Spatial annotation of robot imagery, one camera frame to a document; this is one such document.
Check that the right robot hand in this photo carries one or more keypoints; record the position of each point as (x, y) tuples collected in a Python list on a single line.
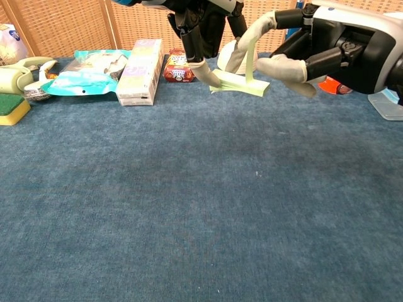
[(355, 41)]

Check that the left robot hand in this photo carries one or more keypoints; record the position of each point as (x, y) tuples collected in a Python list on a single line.
[(201, 28)]

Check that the green sticky note pad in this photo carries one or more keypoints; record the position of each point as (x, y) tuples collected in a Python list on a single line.
[(239, 86)]

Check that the upturned beige bowl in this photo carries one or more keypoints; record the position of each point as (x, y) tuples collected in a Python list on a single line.
[(223, 59)]

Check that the orange instant noodle cup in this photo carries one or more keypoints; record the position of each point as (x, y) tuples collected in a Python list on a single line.
[(333, 86)]

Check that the red snack packet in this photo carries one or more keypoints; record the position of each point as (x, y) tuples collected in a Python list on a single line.
[(176, 74)]

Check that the pastel tissue box pack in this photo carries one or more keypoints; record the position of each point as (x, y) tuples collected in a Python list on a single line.
[(140, 72)]

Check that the clear container teal lid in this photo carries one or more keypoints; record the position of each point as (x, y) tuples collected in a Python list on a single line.
[(387, 110)]

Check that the wooden rattan folding screen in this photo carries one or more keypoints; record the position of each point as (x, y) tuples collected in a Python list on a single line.
[(78, 22)]

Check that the teal snack bag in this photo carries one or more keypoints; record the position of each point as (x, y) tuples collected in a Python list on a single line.
[(82, 78)]

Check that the teal table cloth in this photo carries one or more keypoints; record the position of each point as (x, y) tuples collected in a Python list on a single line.
[(201, 204)]

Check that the steel wool scourer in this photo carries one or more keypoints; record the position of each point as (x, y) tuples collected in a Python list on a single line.
[(36, 96)]

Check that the white food bag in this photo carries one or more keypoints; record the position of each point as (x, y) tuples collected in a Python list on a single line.
[(9, 47)]

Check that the green lint roller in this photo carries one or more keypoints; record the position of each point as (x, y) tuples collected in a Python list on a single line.
[(12, 78)]

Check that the green yellow sponge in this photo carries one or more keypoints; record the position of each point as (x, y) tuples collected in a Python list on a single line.
[(12, 110)]

